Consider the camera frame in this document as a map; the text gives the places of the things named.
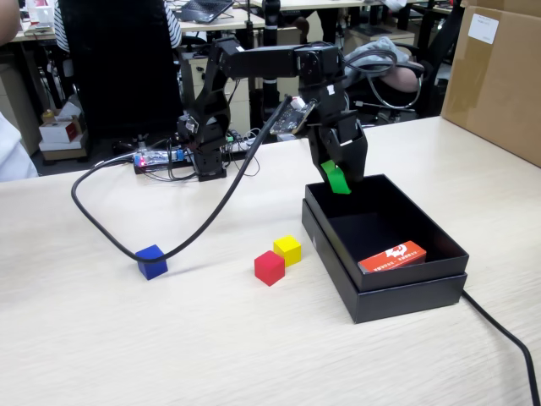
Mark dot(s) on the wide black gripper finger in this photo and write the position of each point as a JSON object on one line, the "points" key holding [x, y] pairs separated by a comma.
{"points": [[353, 160]]}

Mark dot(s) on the person in black trousers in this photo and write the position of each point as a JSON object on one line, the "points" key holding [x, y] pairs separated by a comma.
{"points": [[323, 25]]}

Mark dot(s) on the person in striped shirt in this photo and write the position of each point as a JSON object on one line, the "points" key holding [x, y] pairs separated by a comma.
{"points": [[62, 34]]}

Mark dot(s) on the black chair with chrome armrest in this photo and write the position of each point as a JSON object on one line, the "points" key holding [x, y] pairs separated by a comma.
{"points": [[439, 63]]}

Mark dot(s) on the black high-back office chair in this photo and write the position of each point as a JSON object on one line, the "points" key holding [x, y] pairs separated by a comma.
{"points": [[118, 63]]}

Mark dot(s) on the black segmented pole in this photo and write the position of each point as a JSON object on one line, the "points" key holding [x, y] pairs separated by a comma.
{"points": [[271, 25]]}

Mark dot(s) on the light background office desk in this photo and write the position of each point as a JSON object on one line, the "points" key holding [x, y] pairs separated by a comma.
{"points": [[211, 26]]}

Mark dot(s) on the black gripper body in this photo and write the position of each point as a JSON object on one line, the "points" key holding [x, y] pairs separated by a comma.
{"points": [[329, 114]]}

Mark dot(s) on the large brown cardboard box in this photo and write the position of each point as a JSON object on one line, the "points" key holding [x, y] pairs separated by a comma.
{"points": [[494, 93]]}

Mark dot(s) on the white shipping label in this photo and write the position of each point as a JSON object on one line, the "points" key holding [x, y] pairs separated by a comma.
{"points": [[483, 29]]}

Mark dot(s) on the yellow cube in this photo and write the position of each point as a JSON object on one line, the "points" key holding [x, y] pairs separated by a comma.
{"points": [[289, 249]]}

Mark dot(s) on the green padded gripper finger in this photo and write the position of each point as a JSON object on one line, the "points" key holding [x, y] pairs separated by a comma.
{"points": [[325, 168]]}

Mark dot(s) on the black laptop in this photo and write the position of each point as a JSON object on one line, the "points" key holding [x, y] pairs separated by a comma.
{"points": [[205, 9]]}

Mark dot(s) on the person in white clothing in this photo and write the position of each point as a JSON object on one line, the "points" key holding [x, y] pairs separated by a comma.
{"points": [[12, 156]]}

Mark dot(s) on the plain beige cabinet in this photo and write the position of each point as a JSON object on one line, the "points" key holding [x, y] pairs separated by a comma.
{"points": [[289, 36]]}

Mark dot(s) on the controller board with red LED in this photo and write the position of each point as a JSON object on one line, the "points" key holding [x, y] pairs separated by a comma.
{"points": [[156, 160]]}

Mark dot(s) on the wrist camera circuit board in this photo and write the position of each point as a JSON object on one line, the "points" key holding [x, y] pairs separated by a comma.
{"points": [[293, 116]]}

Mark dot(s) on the white and red small box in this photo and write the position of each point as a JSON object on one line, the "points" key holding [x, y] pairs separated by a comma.
{"points": [[57, 132]]}

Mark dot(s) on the pink beige cushion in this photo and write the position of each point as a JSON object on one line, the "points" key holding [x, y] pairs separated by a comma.
{"points": [[403, 78]]}

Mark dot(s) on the bare forearm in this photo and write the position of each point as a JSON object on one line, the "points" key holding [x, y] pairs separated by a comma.
{"points": [[7, 21]]}

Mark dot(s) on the orange card box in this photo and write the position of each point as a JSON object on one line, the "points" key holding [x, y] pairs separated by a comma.
{"points": [[393, 258]]}

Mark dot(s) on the green cube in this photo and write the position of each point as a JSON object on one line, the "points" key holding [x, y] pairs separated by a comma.
{"points": [[339, 184]]}

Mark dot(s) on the grey blanket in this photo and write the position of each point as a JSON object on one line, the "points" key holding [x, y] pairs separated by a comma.
{"points": [[380, 44]]}

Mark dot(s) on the flat brown cardboard box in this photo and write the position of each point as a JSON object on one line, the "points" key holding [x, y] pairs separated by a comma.
{"points": [[63, 153]]}

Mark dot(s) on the black open box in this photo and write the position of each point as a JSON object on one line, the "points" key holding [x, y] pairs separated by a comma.
{"points": [[401, 302]]}

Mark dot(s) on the beige drawer cabinet with lock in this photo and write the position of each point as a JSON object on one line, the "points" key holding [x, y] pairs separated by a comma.
{"points": [[241, 110]]}

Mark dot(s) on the blue cube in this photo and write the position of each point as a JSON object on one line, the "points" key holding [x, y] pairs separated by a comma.
{"points": [[152, 268]]}

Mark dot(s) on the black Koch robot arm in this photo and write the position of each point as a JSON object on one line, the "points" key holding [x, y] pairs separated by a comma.
{"points": [[262, 63]]}

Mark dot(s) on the black box inner tray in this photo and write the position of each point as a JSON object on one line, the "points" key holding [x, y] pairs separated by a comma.
{"points": [[401, 277]]}

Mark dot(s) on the red cube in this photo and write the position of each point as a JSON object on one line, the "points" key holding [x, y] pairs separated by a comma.
{"points": [[268, 270]]}

